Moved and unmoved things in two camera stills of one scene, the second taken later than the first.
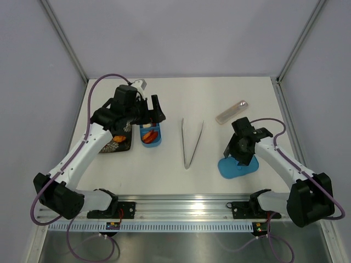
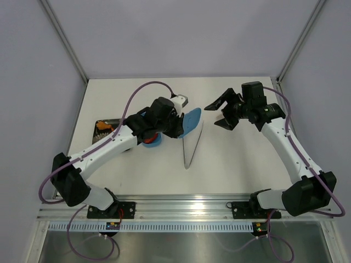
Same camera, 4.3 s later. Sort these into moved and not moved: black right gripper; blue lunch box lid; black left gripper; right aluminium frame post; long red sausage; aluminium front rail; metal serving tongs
Moved: black left gripper; blue lunch box lid; black right gripper
Not moved: aluminium front rail; metal serving tongs; long red sausage; right aluminium frame post
